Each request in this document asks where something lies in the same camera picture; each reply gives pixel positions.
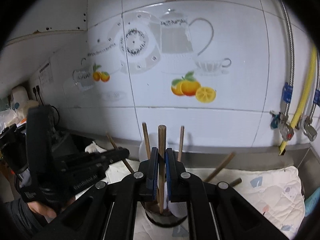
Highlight white quilted cloth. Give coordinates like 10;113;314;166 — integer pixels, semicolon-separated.
85;141;306;240

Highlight operator left hand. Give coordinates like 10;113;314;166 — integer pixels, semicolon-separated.
26;199;73;224

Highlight yellow gas hose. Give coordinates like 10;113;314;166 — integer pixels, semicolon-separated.
278;43;318;157

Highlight long brown wooden chopstick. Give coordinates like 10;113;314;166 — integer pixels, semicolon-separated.
158;125;167;214

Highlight black utensil holder cup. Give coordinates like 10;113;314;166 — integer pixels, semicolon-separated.
140;201;187;228

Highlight white plastic rice paddle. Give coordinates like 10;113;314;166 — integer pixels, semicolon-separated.
168;201;188;218

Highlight braided steel hose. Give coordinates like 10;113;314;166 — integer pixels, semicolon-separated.
278;0;296;120

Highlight metal gas valve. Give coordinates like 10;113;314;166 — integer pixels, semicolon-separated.
270;111;294;141

